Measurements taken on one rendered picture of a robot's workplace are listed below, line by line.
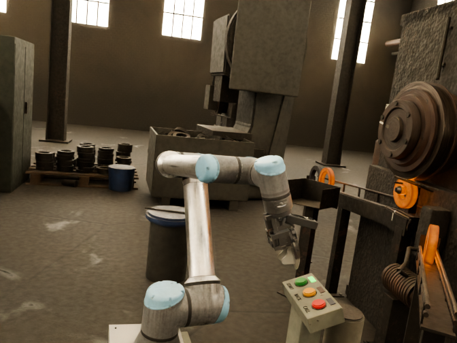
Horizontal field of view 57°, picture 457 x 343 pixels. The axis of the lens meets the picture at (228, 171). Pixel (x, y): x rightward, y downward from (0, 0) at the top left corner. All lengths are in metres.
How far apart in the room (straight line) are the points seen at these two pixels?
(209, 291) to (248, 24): 3.29
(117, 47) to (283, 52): 7.72
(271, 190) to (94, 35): 10.89
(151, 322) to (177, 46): 10.57
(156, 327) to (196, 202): 0.53
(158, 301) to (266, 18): 3.51
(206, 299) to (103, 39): 10.58
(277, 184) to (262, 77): 3.36
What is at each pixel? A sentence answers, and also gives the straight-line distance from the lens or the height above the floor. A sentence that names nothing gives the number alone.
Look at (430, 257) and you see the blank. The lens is 1.76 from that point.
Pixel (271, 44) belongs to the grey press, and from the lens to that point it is 4.64.
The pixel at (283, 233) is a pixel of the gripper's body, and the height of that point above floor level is 0.78.
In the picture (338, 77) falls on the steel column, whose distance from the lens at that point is 9.12.
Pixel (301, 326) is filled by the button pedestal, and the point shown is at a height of 0.52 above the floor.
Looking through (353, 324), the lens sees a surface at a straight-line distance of 1.50.
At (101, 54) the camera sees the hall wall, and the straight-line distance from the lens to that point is 11.93.
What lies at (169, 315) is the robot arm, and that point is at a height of 0.34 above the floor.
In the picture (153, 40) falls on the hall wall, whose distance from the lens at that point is 11.90.
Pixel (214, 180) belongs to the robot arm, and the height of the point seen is 0.92.
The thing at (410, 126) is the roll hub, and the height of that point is 1.14.
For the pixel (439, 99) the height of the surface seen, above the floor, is 1.27.
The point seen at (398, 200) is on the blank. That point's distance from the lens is 2.28.
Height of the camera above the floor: 1.17
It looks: 10 degrees down
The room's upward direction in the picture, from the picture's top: 7 degrees clockwise
